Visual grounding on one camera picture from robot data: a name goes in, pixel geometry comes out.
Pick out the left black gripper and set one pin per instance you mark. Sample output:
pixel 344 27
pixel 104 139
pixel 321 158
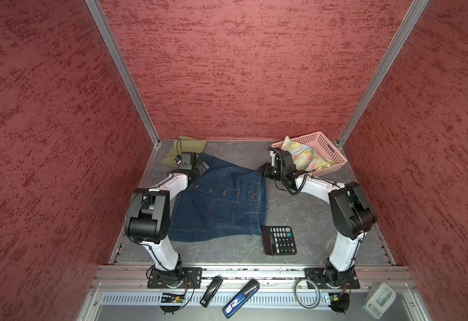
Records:
pixel 202 167

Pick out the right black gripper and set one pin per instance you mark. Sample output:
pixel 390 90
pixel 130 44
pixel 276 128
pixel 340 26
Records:
pixel 266 170

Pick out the olive green skirt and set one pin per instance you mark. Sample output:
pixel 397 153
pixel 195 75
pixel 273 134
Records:
pixel 183 144

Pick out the blue denim skirt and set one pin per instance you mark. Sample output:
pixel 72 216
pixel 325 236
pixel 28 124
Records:
pixel 226 200

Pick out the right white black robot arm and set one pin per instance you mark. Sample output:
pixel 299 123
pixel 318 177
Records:
pixel 352 214

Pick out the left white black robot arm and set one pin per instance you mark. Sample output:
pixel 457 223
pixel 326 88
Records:
pixel 148 222

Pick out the pastel patterned cloth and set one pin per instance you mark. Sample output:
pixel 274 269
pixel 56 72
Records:
pixel 304 157

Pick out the pink plastic basket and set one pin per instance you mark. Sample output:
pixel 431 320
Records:
pixel 326 149

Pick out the black desk calculator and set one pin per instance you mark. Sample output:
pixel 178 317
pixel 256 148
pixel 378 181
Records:
pixel 278 240

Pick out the blue black stapler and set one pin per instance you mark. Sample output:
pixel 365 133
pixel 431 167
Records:
pixel 242 297

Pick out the left small circuit board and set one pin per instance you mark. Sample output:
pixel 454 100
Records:
pixel 168 298

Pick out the small circuit board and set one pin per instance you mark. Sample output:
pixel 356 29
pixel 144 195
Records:
pixel 340 303
pixel 168 298

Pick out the right small circuit board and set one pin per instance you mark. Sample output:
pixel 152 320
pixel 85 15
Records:
pixel 340 303

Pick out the grey plastic dispenser box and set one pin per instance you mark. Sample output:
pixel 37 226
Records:
pixel 379 299

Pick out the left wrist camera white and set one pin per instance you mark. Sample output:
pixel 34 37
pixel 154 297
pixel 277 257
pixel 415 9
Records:
pixel 186 160

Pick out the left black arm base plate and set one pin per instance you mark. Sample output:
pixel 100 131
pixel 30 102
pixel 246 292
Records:
pixel 181 278

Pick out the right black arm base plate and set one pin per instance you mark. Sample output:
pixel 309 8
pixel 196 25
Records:
pixel 314 277

